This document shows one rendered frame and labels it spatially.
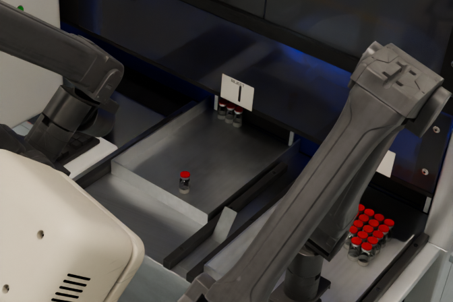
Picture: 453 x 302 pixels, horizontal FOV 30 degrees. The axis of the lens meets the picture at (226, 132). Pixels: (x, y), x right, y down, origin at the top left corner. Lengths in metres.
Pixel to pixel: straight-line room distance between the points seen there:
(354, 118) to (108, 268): 0.33
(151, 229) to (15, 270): 0.74
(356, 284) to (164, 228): 0.39
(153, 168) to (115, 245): 0.85
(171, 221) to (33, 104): 0.56
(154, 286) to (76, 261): 1.47
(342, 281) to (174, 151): 0.50
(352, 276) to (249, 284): 0.69
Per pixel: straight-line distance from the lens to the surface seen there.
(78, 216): 0.96
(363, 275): 1.65
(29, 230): 0.98
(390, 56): 0.98
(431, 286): 1.82
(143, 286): 2.46
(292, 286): 1.40
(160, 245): 1.66
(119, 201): 1.75
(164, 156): 1.87
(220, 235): 1.67
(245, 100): 1.84
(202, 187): 1.79
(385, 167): 1.71
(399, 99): 0.92
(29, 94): 2.08
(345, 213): 1.23
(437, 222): 1.72
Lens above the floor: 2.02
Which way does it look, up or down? 36 degrees down
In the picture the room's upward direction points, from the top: 5 degrees clockwise
